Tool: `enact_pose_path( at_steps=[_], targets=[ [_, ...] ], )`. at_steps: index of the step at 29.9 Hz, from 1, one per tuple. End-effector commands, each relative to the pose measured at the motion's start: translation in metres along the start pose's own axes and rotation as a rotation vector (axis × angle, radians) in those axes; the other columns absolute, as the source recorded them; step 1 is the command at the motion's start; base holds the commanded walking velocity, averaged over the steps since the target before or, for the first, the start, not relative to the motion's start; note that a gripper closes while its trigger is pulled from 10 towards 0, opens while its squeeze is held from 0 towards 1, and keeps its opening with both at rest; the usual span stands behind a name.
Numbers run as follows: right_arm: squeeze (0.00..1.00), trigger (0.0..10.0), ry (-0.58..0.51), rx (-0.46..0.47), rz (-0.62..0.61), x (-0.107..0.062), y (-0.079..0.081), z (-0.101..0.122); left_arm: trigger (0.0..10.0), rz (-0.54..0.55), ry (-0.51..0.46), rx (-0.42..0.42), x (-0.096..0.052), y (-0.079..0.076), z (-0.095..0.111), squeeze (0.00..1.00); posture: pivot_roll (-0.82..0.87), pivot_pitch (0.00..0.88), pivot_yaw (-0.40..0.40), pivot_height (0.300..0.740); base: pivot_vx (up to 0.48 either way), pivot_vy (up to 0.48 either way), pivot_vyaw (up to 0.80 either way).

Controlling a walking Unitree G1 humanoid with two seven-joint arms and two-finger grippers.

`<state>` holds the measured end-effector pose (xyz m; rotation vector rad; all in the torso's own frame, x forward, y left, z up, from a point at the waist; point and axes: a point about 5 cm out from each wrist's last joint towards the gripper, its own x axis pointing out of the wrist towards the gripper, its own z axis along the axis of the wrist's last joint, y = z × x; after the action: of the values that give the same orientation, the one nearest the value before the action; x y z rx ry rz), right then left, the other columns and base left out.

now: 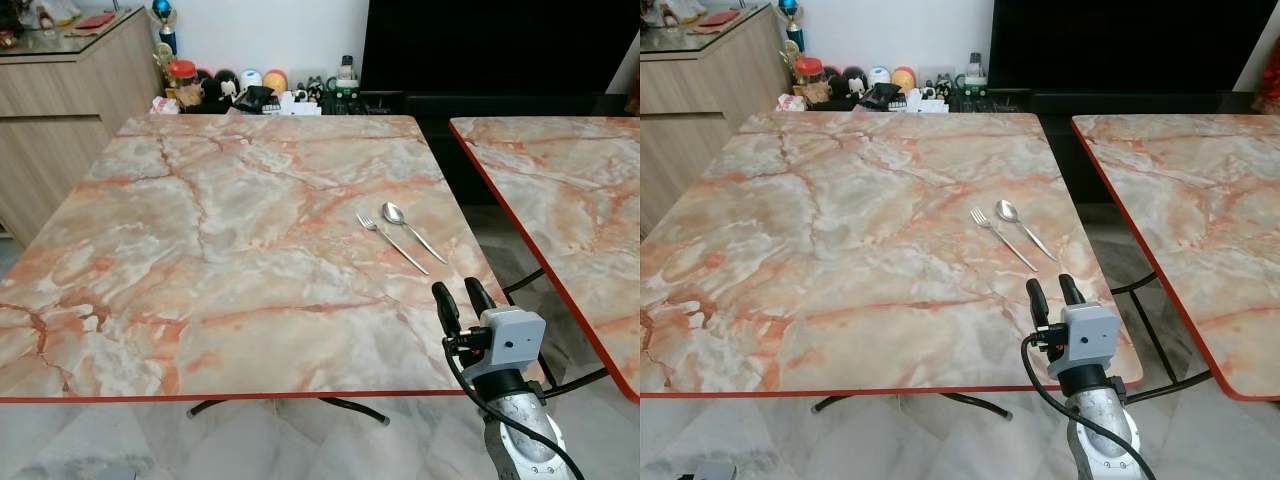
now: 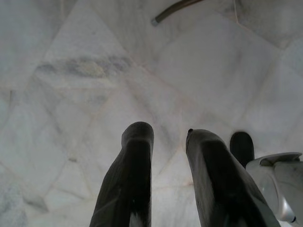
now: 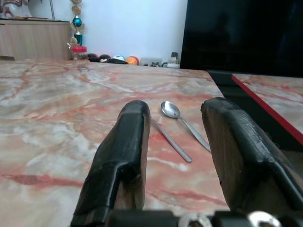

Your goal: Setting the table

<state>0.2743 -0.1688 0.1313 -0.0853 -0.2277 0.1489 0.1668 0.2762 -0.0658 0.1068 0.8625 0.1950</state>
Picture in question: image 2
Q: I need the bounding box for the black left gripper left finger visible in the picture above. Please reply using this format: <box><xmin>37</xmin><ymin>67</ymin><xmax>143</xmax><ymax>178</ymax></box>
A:
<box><xmin>89</xmin><ymin>121</ymin><xmax>155</xmax><ymax>227</ymax></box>

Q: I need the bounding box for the black robot foot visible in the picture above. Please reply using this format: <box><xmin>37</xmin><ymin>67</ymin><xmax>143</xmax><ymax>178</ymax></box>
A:
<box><xmin>230</xmin><ymin>131</ymin><xmax>255</xmax><ymax>169</ymax></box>

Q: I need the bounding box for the silver white robot leg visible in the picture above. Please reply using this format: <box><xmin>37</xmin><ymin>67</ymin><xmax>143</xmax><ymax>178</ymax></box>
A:
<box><xmin>245</xmin><ymin>152</ymin><xmax>303</xmax><ymax>223</ymax></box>

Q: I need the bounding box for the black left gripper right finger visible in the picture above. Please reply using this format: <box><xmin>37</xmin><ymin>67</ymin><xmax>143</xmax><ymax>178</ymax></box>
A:
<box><xmin>185</xmin><ymin>128</ymin><xmax>282</xmax><ymax>227</ymax></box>

